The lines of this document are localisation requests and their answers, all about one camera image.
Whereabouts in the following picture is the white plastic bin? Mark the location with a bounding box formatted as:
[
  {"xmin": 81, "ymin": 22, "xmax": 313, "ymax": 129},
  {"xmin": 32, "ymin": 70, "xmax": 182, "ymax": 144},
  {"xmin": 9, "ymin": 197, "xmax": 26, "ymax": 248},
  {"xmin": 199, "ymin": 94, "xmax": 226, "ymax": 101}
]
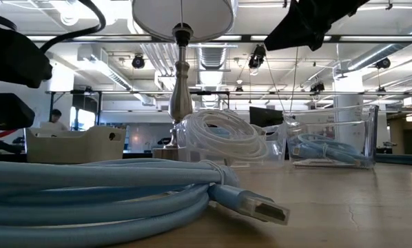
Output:
[{"xmin": 23, "ymin": 124, "xmax": 127, "ymax": 165}]

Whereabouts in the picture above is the black metal workstation frame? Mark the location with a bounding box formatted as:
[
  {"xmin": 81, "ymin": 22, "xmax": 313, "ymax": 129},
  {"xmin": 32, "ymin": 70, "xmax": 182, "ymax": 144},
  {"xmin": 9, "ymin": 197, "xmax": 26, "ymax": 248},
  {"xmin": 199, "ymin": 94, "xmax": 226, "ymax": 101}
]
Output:
[{"xmin": 45, "ymin": 90, "xmax": 231, "ymax": 127}]

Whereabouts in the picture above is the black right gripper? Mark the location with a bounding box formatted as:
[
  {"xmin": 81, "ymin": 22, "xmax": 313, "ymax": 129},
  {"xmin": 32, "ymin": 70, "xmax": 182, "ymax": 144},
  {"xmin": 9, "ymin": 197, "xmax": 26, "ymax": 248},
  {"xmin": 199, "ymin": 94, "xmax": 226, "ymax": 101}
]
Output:
[{"xmin": 263, "ymin": 0, "xmax": 371, "ymax": 52}]

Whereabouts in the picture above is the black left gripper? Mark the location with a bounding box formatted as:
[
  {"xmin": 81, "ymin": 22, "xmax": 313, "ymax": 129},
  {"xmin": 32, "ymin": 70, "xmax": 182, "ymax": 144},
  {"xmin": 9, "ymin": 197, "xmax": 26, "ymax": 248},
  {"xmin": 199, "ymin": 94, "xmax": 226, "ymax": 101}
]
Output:
[{"xmin": 0, "ymin": 23, "xmax": 54, "ymax": 131}]

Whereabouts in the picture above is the clear glass container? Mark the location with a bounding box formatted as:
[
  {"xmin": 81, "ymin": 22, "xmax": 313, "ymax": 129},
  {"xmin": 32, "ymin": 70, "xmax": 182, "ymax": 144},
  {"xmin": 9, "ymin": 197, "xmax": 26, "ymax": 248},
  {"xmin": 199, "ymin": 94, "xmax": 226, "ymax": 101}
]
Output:
[{"xmin": 283, "ymin": 104, "xmax": 380, "ymax": 169}]

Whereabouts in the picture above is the silver ventilation duct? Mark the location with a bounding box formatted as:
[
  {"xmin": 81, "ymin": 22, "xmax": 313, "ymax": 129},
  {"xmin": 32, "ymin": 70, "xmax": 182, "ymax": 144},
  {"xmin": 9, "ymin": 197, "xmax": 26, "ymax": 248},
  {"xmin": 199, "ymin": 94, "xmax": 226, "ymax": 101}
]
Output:
[{"xmin": 347, "ymin": 17, "xmax": 412, "ymax": 72}]

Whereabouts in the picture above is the clear plastic bin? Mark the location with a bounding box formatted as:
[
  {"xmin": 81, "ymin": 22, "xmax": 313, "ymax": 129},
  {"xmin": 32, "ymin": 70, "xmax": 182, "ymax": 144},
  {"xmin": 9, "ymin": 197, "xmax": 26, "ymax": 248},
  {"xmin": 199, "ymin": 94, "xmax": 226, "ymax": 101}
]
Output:
[{"xmin": 176, "ymin": 115, "xmax": 289, "ymax": 169}]

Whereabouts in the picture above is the person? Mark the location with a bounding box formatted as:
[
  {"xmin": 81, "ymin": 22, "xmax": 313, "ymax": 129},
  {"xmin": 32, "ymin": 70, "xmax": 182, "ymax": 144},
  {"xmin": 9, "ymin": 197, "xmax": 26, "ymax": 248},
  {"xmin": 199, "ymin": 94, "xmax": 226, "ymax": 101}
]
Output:
[{"xmin": 40, "ymin": 109, "xmax": 69, "ymax": 131}]

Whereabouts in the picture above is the black computer monitor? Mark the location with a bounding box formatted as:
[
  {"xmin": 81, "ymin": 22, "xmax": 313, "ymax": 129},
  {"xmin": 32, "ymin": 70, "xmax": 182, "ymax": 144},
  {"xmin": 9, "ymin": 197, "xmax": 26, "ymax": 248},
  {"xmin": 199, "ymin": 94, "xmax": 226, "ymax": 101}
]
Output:
[{"xmin": 249, "ymin": 106, "xmax": 285, "ymax": 127}]

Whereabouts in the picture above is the white cable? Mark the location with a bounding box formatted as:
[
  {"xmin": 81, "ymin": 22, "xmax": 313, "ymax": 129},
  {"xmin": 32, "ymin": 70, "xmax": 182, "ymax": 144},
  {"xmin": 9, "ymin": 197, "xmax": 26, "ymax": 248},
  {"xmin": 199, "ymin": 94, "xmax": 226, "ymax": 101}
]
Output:
[{"xmin": 181, "ymin": 109, "xmax": 271, "ymax": 163}]

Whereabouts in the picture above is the table lamp with silver stem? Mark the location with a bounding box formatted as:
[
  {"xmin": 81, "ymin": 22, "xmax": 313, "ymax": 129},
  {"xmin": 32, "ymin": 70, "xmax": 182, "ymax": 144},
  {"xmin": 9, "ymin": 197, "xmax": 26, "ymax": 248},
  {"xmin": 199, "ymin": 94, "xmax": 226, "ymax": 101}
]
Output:
[{"xmin": 132, "ymin": 0, "xmax": 235, "ymax": 161}]

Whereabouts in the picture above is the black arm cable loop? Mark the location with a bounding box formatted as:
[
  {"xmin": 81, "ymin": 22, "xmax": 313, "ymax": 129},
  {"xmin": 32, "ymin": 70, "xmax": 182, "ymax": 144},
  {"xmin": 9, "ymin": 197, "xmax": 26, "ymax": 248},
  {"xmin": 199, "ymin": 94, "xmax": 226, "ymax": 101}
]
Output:
[{"xmin": 0, "ymin": 0, "xmax": 107, "ymax": 53}]

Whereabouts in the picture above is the light blue cable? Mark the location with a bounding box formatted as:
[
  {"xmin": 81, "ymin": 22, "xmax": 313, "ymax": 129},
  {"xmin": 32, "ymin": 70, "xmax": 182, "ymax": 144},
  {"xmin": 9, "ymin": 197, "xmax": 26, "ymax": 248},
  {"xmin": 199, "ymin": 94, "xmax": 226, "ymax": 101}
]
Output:
[
  {"xmin": 0, "ymin": 157, "xmax": 291, "ymax": 248},
  {"xmin": 291, "ymin": 133, "xmax": 369, "ymax": 166}
]

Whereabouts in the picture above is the white round column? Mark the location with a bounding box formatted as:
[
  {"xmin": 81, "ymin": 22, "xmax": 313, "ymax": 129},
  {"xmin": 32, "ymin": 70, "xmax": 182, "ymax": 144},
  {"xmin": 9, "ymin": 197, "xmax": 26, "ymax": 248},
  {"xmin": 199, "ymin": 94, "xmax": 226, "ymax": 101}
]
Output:
[{"xmin": 333, "ymin": 70, "xmax": 365, "ymax": 138}]

